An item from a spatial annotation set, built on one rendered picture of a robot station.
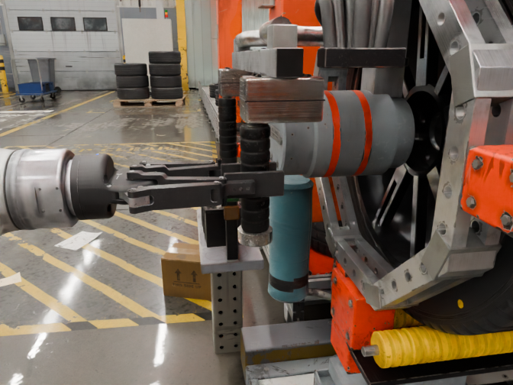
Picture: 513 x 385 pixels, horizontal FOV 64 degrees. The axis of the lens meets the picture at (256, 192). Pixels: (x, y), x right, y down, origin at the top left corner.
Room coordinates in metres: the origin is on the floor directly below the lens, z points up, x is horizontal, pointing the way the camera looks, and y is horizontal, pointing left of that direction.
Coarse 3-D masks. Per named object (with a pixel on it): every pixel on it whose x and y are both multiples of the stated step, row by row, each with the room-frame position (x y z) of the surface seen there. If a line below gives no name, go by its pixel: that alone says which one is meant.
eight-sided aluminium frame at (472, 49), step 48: (432, 0) 0.51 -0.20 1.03; (480, 0) 0.50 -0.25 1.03; (480, 48) 0.43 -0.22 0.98; (480, 96) 0.42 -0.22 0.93; (480, 144) 0.42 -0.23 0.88; (336, 192) 0.89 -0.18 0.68; (336, 240) 0.76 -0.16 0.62; (432, 240) 0.45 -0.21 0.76; (480, 240) 0.43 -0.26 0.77; (384, 288) 0.55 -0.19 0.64; (432, 288) 0.50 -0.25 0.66
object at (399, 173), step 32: (416, 0) 0.80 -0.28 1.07; (416, 32) 0.87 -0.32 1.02; (416, 64) 0.92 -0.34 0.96; (416, 96) 0.74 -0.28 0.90; (448, 96) 0.65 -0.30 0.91; (416, 128) 0.77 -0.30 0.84; (416, 160) 0.74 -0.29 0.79; (384, 192) 0.87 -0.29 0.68; (416, 192) 0.68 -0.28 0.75; (384, 224) 0.79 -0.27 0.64; (416, 224) 0.67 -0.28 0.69
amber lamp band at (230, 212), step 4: (224, 208) 0.98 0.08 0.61; (228, 208) 0.98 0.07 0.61; (232, 208) 0.99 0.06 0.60; (236, 208) 0.99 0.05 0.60; (224, 212) 0.98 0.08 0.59; (228, 212) 0.98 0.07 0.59; (232, 212) 0.99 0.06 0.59; (236, 212) 0.99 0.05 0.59; (224, 216) 0.98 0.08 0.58; (228, 216) 0.98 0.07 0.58; (232, 216) 0.99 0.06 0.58; (236, 216) 0.99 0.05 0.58; (228, 220) 0.99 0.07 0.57
